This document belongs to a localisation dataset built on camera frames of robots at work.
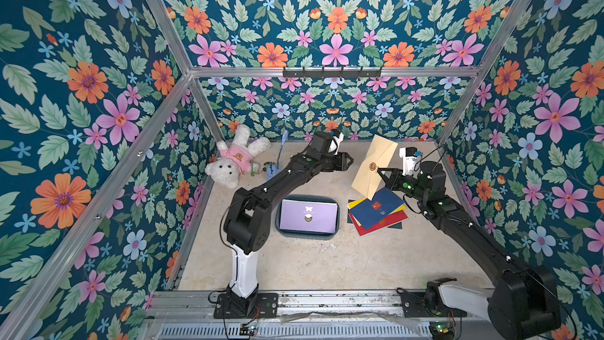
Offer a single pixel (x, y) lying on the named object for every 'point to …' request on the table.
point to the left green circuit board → (248, 330)
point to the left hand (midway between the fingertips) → (353, 158)
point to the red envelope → (389, 222)
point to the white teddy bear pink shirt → (235, 160)
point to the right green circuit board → (442, 330)
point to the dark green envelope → (349, 219)
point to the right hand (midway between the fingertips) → (380, 168)
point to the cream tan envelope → (369, 176)
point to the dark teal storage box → (301, 234)
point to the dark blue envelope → (370, 212)
